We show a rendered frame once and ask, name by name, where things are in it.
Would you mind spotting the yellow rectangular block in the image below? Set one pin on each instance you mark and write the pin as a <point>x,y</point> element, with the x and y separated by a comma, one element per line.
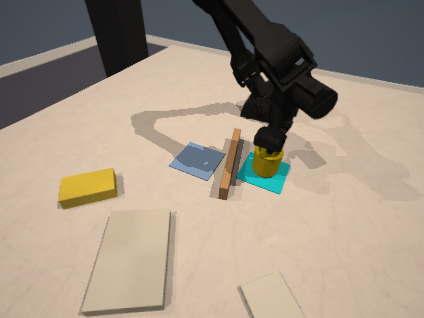
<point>83,189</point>

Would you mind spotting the olive-yellow cup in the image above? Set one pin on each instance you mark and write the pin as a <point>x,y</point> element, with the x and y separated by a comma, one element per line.
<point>266,165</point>

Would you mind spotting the beige flat rectangular slab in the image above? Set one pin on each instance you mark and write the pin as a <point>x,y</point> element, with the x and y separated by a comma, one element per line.
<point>131,269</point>

